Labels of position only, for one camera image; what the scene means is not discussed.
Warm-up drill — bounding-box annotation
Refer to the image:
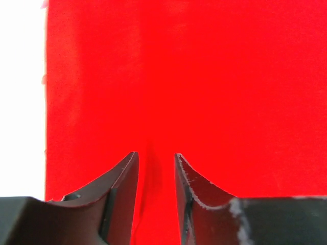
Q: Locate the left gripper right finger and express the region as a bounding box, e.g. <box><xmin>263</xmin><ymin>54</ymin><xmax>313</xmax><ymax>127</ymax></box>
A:
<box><xmin>174</xmin><ymin>154</ymin><xmax>326</xmax><ymax>244</ymax></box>

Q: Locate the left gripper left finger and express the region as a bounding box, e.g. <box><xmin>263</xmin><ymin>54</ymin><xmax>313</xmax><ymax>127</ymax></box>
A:
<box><xmin>1</xmin><ymin>152</ymin><xmax>139</xmax><ymax>244</ymax></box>

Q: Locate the red t-shirt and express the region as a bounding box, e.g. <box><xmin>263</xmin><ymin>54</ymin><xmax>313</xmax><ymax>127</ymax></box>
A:
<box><xmin>45</xmin><ymin>1</ymin><xmax>326</xmax><ymax>244</ymax></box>

